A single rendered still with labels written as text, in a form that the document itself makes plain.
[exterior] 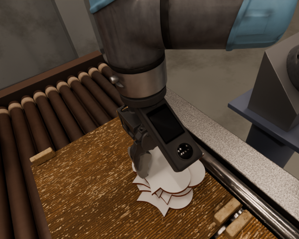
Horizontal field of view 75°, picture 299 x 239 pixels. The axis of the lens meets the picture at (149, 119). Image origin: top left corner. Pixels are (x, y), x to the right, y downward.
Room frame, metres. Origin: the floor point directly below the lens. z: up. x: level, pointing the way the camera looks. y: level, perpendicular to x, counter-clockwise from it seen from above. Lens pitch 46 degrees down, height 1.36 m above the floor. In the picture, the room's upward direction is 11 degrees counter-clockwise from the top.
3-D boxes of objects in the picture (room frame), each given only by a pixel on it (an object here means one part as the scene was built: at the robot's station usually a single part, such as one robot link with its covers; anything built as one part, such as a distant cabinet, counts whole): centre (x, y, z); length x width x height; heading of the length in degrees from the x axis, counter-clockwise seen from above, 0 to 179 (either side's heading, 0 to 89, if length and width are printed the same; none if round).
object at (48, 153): (0.34, 0.30, 0.95); 0.06 x 0.02 x 0.03; 118
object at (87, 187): (0.23, 0.10, 0.93); 0.41 x 0.35 x 0.02; 28
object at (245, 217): (0.09, -0.12, 0.95); 0.06 x 0.02 x 0.03; 117
